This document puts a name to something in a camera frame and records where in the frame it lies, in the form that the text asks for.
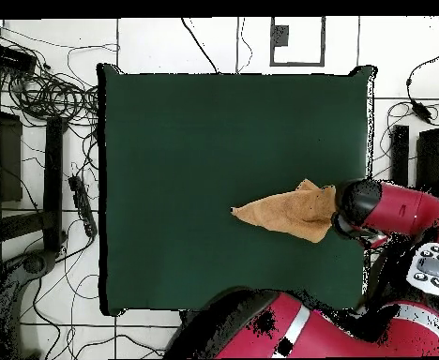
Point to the orange terry towel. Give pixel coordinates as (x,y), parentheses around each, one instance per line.
(290,213)

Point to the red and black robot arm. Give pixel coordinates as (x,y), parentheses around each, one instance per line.
(399,210)

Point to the dark green table cloth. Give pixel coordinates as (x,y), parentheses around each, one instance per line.
(204,150)

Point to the black power strip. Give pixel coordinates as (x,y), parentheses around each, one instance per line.
(82,204)

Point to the grey tripod base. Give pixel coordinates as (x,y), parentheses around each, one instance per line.
(35,262)

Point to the black box device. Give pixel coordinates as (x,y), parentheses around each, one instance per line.
(11,58)

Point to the black metal frame stand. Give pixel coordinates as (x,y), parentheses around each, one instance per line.
(399,157)
(53,168)

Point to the grey square floor frame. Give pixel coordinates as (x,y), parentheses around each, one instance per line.
(279,35)

